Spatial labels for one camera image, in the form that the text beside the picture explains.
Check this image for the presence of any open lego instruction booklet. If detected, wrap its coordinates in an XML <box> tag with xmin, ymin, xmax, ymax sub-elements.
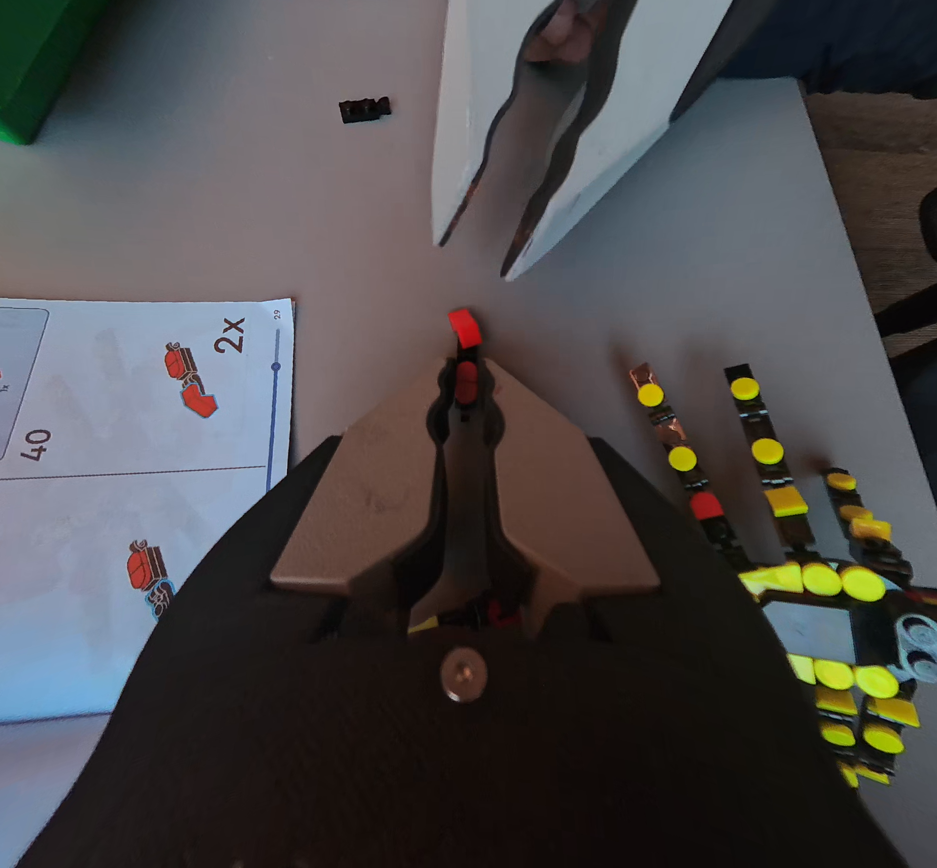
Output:
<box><xmin>0</xmin><ymin>297</ymin><xmax>297</xmax><ymax>726</ymax></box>

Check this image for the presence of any black yellow lego model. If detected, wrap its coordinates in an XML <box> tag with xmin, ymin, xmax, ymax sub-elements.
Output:
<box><xmin>628</xmin><ymin>361</ymin><xmax>937</xmax><ymax>790</ymax></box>

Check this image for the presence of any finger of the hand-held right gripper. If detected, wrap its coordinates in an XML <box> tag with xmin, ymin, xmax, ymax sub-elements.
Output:
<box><xmin>500</xmin><ymin>0</ymin><xmax>760</xmax><ymax>282</ymax></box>
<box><xmin>430</xmin><ymin>0</ymin><xmax>590</xmax><ymax>248</ymax></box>

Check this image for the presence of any person's dark blue clothing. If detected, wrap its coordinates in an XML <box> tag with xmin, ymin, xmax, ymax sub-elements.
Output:
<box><xmin>732</xmin><ymin>0</ymin><xmax>937</xmax><ymax>97</ymax></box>

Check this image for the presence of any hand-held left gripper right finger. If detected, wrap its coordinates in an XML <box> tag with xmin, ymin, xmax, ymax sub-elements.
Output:
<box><xmin>485</xmin><ymin>358</ymin><xmax>662</xmax><ymax>599</ymax></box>

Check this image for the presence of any green plastic box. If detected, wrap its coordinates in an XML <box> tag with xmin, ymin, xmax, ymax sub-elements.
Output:
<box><xmin>0</xmin><ymin>0</ymin><xmax>151</xmax><ymax>146</ymax></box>

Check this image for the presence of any black office chair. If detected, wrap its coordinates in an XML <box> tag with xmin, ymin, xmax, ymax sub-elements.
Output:
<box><xmin>875</xmin><ymin>186</ymin><xmax>937</xmax><ymax>371</ymax></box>

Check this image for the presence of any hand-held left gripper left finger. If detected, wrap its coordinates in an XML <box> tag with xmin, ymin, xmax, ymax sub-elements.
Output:
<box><xmin>269</xmin><ymin>357</ymin><xmax>449</xmax><ymax>597</ymax></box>

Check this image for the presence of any person's right hand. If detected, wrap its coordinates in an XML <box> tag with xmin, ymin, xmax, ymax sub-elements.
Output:
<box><xmin>526</xmin><ymin>0</ymin><xmax>609</xmax><ymax>67</ymax></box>

